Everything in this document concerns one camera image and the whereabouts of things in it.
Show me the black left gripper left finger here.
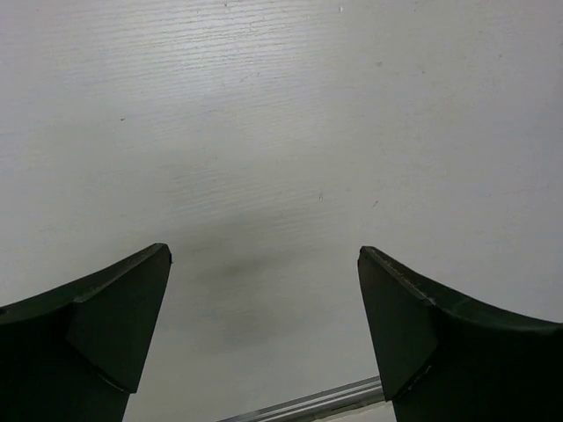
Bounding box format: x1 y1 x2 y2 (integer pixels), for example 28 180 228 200
1 244 171 421

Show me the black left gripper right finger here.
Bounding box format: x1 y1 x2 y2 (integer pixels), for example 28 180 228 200
357 246 562 421

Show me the aluminium table rail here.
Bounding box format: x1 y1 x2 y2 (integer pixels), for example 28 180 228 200
221 376 384 422

